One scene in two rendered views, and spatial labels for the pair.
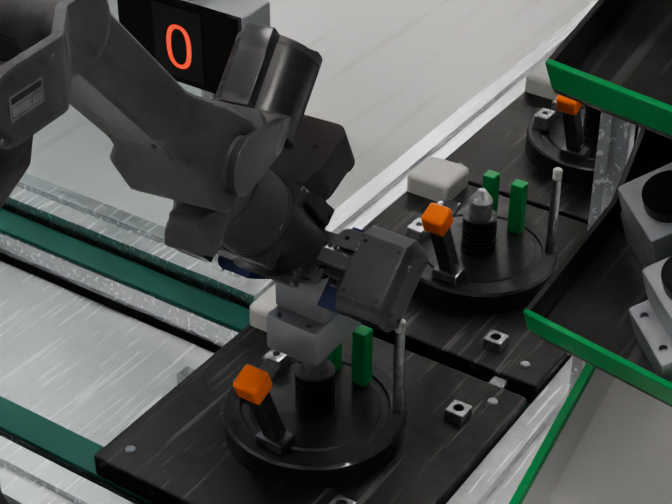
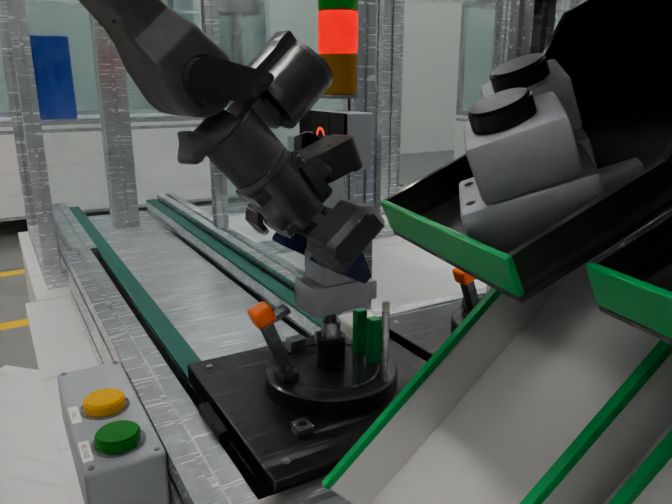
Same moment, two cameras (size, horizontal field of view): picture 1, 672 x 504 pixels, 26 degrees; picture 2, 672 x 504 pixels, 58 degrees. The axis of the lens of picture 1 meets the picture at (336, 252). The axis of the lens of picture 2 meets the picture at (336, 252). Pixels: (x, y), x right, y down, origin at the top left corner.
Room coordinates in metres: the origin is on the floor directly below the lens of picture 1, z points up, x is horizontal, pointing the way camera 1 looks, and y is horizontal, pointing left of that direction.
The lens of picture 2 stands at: (0.34, -0.25, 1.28)
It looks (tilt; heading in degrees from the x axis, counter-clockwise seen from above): 16 degrees down; 27
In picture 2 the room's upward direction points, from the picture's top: straight up
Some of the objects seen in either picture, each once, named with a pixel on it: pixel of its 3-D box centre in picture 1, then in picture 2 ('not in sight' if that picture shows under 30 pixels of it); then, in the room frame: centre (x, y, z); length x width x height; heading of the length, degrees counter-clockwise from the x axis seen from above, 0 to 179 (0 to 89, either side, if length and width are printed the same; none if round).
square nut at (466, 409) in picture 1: (458, 412); not in sight; (0.86, -0.09, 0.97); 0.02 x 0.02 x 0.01; 56
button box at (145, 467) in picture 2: not in sight; (108, 432); (0.72, 0.21, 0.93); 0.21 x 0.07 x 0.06; 56
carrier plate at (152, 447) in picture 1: (315, 434); (331, 390); (0.85, 0.02, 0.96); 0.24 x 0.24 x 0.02; 56
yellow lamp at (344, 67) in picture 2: not in sight; (337, 74); (1.05, 0.11, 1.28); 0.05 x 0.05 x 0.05
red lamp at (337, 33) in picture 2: not in sight; (338, 32); (1.05, 0.11, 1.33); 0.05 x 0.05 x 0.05
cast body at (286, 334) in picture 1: (322, 289); (340, 272); (0.86, 0.01, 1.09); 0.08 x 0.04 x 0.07; 147
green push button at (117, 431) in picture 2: not in sight; (118, 440); (0.68, 0.15, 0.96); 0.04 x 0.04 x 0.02
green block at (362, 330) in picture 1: (362, 355); (373, 339); (0.88, -0.02, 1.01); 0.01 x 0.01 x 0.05; 56
